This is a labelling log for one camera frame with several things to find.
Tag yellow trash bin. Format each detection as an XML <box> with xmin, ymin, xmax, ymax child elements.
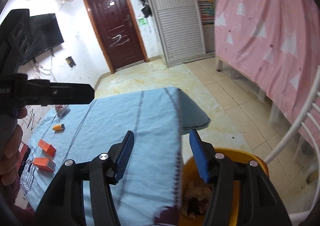
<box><xmin>178</xmin><ymin>147</ymin><xmax>269</xmax><ymax>226</ymax></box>

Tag light blue bed sheet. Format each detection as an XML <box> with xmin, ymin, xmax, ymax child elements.
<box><xmin>20</xmin><ymin>87</ymin><xmax>210</xmax><ymax>225</ymax></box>

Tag long orange printed box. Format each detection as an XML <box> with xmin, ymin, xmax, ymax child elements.
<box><xmin>33</xmin><ymin>157</ymin><xmax>55</xmax><ymax>172</ymax></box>

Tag dark brown wooden door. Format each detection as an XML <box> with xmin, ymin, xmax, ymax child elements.
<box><xmin>83</xmin><ymin>0</ymin><xmax>149</xmax><ymax>74</ymax></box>

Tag pink tree print curtain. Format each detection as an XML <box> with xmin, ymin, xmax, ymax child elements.
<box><xmin>215</xmin><ymin>0</ymin><xmax>319</xmax><ymax>123</ymax></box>

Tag orange box with white label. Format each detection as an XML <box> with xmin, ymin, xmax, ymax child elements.
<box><xmin>38</xmin><ymin>139</ymin><xmax>56</xmax><ymax>157</ymax></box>

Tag white metal chair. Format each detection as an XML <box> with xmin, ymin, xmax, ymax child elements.
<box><xmin>263</xmin><ymin>66</ymin><xmax>320</xmax><ymax>226</ymax></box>

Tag wall socket hole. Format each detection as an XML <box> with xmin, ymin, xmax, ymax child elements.
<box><xmin>66</xmin><ymin>56</ymin><xmax>76</xmax><ymax>68</ymax></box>

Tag person left hand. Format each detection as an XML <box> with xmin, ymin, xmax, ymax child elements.
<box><xmin>1</xmin><ymin>107</ymin><xmax>27</xmax><ymax>186</ymax></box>

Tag wall mounted black television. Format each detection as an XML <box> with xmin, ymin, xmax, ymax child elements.
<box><xmin>22</xmin><ymin>13</ymin><xmax>64</xmax><ymax>66</ymax></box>

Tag red black case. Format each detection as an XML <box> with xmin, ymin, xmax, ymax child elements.
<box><xmin>17</xmin><ymin>143</ymin><xmax>31</xmax><ymax>177</ymax></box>

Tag white patterned snack bag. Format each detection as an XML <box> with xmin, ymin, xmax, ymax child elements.
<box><xmin>55</xmin><ymin>105</ymin><xmax>70</xmax><ymax>118</ymax></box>

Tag hanging wall cables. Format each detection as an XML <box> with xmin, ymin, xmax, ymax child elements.
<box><xmin>32</xmin><ymin>50</ymin><xmax>58</xmax><ymax>84</ymax></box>

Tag white slatted wardrobe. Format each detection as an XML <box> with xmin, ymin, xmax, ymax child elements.
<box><xmin>150</xmin><ymin>0</ymin><xmax>215</xmax><ymax>66</ymax></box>

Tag colourful wall chart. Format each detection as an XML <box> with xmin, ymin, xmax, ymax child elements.
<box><xmin>197</xmin><ymin>0</ymin><xmax>215</xmax><ymax>25</ymax></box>

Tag trash inside bin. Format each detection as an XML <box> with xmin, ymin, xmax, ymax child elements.
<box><xmin>181</xmin><ymin>178</ymin><xmax>214</xmax><ymax>219</ymax></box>

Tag orange thread spool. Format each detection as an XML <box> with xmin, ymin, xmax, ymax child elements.
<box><xmin>52</xmin><ymin>124</ymin><xmax>65</xmax><ymax>131</ymax></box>

